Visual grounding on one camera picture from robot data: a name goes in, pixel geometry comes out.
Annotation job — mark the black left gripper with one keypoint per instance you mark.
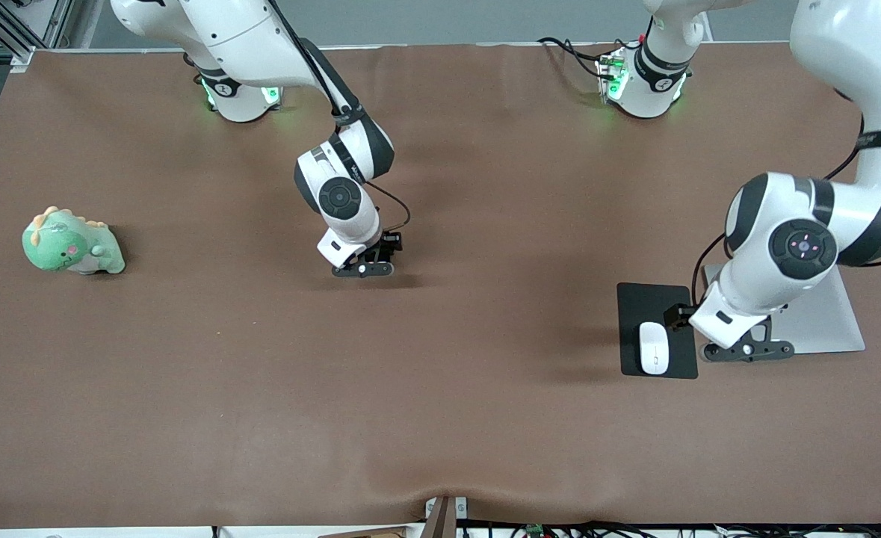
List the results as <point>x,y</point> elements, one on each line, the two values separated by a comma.
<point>681,315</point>

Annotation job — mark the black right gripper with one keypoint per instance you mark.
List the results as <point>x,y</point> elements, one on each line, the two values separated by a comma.
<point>390,243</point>

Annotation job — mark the white computer mouse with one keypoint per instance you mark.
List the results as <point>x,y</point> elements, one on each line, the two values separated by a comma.
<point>654,351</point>

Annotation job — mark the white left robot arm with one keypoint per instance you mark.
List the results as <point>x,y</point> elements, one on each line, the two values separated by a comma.
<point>836,45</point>

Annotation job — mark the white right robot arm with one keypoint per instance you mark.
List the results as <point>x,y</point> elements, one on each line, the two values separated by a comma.
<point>261,37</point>

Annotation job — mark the black mouse pad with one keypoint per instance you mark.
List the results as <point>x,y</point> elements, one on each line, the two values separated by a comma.
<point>628,359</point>

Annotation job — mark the silver closed laptop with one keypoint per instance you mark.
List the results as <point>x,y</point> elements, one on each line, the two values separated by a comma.
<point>829,321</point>

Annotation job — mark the brown table cover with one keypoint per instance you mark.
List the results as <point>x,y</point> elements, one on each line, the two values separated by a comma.
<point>440,388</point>

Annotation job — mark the brown wooden board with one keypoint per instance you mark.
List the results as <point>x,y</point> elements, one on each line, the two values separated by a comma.
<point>373,533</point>

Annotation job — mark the green dinosaur plush toy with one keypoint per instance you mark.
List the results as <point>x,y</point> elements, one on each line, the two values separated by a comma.
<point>66,246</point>

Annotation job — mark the aluminium frame profile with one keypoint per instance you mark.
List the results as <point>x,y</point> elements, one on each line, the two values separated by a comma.
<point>59,22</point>

